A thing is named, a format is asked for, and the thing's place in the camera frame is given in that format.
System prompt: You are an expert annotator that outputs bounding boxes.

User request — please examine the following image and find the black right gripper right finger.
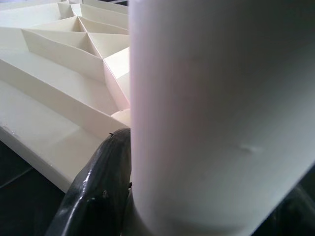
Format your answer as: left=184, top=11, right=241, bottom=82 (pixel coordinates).
left=273, top=186, right=315, bottom=236

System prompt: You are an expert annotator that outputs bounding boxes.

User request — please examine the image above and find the white plastic table top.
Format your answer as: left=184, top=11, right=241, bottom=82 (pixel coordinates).
left=0, top=0, right=131, bottom=195

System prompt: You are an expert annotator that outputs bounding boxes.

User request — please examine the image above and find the black table cloth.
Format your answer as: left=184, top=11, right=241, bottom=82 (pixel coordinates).
left=0, top=139, right=72, bottom=236

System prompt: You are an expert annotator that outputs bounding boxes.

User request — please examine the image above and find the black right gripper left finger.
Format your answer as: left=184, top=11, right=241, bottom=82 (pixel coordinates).
left=45, top=127, right=133, bottom=236

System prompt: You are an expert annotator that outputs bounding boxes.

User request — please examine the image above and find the white plastic table leg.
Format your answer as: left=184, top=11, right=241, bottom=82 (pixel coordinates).
left=127, top=0, right=315, bottom=236

